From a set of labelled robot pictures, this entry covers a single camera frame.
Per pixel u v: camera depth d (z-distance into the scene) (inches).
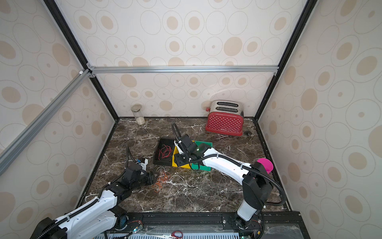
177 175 35.3
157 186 33.4
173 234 27.6
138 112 42.5
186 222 29.4
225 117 38.4
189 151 24.2
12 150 20.6
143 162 30.5
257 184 17.1
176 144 24.2
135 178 26.1
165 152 39.1
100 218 22.5
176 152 36.4
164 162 36.2
